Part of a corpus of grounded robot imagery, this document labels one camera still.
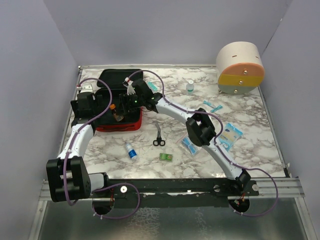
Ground clear bottle green label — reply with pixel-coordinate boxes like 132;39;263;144
186;80;195;95

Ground black handled scissors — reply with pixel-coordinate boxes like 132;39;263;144
152;122;166;147

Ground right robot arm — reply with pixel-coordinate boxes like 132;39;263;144
120;78;251;196

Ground blue yellow plaster pack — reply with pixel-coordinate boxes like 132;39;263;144
218;123;243;152

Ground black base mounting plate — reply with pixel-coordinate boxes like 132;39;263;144
90;178;259;209

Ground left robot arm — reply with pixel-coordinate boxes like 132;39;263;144
46;83;111;205

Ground round pastel drawer cabinet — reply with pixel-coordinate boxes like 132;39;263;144
216;41;265;95

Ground small teal clear pouch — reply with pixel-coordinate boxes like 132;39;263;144
146;81;158;92

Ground brown bottle orange cap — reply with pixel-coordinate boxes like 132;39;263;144
109;104;124;122

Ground white bottle blue label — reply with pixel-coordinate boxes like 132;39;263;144
125;143;138;160

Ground blue packets clear bag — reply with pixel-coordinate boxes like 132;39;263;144
180;135;200;156

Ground small green box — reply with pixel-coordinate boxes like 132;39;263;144
159;153;173;162

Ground teal wrapped swab pieces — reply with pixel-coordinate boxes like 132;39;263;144
203;100;223;113

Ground aluminium frame rail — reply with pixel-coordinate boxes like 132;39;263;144
38;177;305;201

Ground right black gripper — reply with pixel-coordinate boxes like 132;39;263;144
116;92;145;116

